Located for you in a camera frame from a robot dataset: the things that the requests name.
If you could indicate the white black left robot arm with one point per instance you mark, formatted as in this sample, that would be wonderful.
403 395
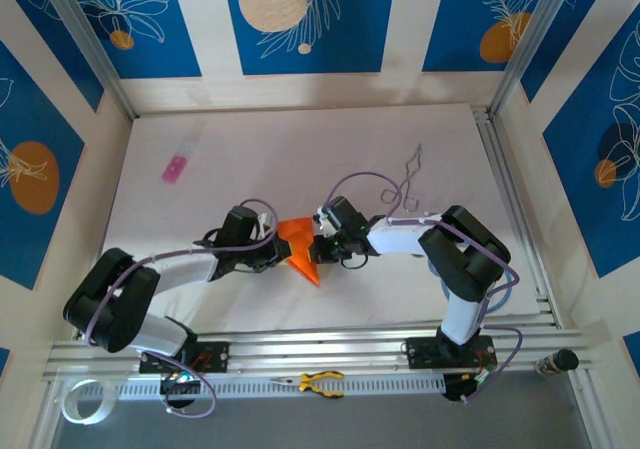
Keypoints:
115 299

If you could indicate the yellow black pliers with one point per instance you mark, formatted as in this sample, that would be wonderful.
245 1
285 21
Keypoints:
320 384

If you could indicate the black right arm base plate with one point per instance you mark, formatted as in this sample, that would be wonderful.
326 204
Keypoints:
422 351

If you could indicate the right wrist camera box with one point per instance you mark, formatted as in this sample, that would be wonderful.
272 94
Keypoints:
321 221

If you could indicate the orange paper sheet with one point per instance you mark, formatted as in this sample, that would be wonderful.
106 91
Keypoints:
302 254

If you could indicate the short aluminium side rail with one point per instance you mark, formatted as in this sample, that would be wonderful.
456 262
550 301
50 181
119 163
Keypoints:
515 209

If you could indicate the long aluminium frame rail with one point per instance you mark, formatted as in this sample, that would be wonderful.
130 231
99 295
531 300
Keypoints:
310 346

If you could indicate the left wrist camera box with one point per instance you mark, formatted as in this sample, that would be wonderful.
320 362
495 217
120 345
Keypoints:
267 220

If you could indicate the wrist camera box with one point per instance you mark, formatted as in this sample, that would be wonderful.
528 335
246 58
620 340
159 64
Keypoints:
321 221
267 220

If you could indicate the pink spray bottle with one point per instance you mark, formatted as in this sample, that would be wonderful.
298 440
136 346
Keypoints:
175 168

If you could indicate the clear tape roll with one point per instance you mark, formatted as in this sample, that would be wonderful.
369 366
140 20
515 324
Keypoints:
75 411

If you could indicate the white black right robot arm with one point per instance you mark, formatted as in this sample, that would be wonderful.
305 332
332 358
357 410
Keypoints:
460 259

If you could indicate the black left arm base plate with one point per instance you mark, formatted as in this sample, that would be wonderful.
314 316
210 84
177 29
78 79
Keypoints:
215 356

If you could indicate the aluminium frame post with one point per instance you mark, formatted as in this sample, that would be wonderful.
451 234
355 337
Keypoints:
530 44
87 44

